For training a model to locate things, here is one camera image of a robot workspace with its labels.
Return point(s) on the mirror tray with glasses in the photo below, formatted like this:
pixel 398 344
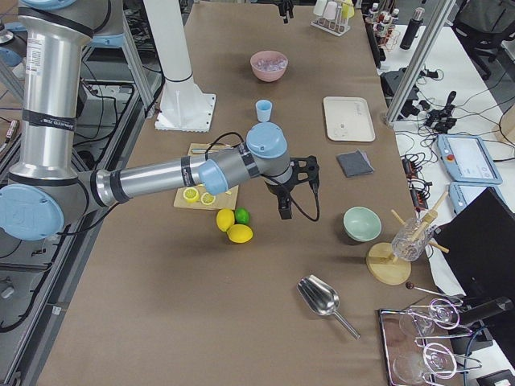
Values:
pixel 416 343

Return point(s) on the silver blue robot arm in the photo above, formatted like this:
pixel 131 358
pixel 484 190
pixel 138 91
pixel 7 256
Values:
pixel 44 193

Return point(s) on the light blue cup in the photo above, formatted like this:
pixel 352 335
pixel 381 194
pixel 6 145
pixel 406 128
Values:
pixel 263 110

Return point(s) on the clear textured glass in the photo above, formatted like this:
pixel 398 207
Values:
pixel 412 239

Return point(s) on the yellow lemon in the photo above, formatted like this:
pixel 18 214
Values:
pixel 225 219
pixel 240 233

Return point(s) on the pink bowl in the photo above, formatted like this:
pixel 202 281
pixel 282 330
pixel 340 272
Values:
pixel 267 76

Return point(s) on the green lime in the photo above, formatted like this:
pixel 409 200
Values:
pixel 242 216

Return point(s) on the clear ice cubes pile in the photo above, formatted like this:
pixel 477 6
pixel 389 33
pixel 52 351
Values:
pixel 271 64

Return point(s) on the wooden cutting board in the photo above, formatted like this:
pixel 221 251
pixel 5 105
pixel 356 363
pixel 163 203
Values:
pixel 227 199

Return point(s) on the blue teach pendant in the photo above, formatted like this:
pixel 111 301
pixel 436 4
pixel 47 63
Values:
pixel 467 159
pixel 461 194

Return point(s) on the cream rabbit tray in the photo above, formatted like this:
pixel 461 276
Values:
pixel 348 119

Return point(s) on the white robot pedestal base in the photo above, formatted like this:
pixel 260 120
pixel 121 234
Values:
pixel 183 106

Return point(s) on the black monitor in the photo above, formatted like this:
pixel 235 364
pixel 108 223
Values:
pixel 480 240

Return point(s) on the wooden cup tree stand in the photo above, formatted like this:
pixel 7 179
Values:
pixel 387 268

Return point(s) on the black thermos bottle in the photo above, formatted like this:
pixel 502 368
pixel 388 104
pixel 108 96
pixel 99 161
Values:
pixel 412 28

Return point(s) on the mint green bowl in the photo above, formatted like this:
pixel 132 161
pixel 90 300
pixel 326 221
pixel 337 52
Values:
pixel 362 224

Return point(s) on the steel ice scoop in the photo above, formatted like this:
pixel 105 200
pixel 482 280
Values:
pixel 323 300

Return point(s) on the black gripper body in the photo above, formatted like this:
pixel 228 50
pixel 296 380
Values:
pixel 286 6
pixel 276 188

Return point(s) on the lemon half slice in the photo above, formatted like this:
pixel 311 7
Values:
pixel 191 195
pixel 207 199

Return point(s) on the aluminium frame post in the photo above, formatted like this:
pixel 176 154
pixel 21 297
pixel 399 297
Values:
pixel 425 44

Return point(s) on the grey folded cloth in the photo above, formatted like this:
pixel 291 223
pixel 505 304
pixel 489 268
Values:
pixel 355 164

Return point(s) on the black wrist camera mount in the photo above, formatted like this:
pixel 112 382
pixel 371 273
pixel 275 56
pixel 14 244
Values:
pixel 304 170

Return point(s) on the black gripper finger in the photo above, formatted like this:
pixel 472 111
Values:
pixel 284 212

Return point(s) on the white cup rack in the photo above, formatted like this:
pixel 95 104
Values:
pixel 333 16

